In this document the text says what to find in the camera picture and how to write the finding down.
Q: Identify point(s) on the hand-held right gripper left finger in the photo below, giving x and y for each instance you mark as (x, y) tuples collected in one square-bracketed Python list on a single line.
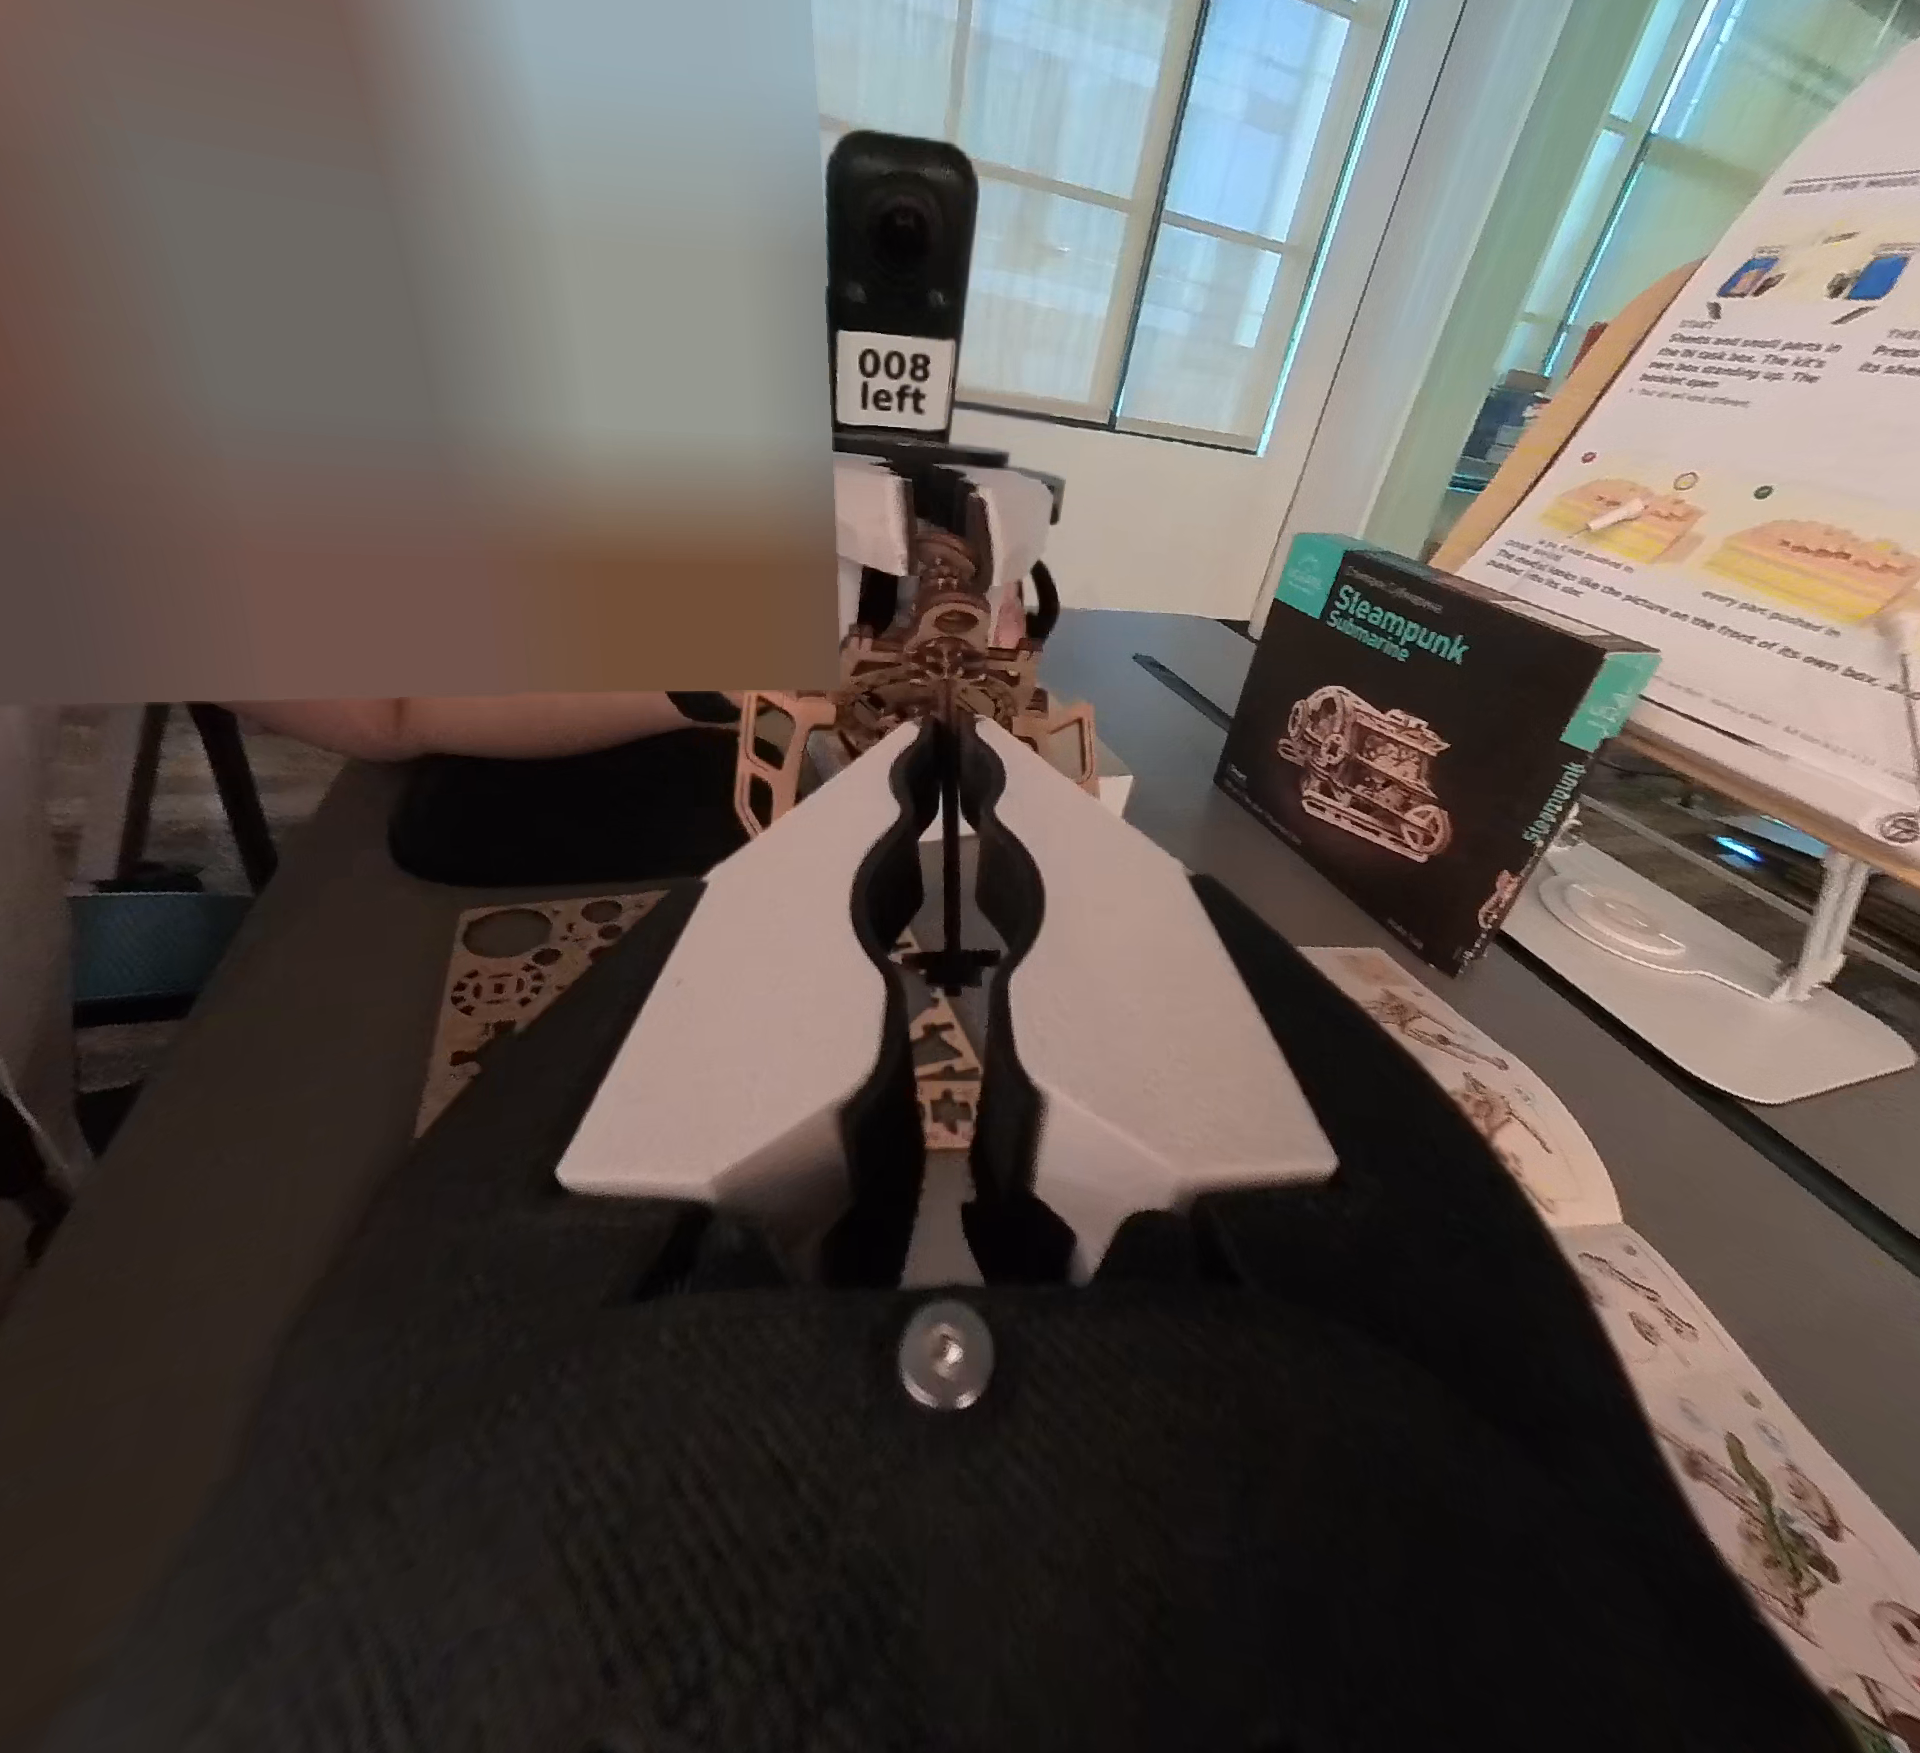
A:
[(750, 1033)]

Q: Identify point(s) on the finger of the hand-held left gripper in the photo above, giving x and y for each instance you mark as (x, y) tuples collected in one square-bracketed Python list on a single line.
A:
[(873, 539), (1026, 517)]

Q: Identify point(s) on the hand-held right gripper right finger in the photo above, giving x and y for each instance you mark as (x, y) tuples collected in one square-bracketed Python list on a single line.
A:
[(1142, 1033)]

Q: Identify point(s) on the wooden mechanical model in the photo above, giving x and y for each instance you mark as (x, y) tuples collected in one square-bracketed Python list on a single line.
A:
[(940, 672)]

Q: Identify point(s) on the person's left forearm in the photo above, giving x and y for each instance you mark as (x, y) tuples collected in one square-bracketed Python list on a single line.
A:
[(527, 733)]

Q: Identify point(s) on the punched-out wooden parts sheet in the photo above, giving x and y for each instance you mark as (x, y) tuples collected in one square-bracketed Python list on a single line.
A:
[(510, 1033)]

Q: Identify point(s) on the black model kit box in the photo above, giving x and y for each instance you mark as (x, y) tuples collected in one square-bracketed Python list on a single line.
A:
[(1412, 761)]

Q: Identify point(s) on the person's left hand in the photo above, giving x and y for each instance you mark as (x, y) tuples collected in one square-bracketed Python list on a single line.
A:
[(1018, 623)]

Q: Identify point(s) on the black flat strip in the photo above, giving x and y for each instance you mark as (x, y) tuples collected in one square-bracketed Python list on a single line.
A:
[(1186, 683)]

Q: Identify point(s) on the black wristband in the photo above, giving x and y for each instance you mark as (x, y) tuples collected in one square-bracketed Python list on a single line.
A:
[(702, 708)]

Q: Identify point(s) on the large window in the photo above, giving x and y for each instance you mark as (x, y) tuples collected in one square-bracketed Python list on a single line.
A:
[(1111, 135)]

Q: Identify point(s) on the dark wooden chair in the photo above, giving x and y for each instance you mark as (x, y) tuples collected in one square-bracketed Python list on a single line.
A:
[(225, 794)]

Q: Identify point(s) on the white stand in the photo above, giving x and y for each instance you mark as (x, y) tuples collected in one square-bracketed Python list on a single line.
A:
[(1726, 1033)]

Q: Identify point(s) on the teal bin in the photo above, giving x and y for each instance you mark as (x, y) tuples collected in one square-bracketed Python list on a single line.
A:
[(157, 944)]

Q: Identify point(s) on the illustrated instruction booklet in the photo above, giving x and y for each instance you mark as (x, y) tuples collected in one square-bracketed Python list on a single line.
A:
[(1726, 1411)]

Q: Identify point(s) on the instruction poster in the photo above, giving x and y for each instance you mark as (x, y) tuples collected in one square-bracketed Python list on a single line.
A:
[(1769, 463)]

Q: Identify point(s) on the white page holder clip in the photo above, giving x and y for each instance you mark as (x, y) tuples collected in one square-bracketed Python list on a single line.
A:
[(1904, 735)]

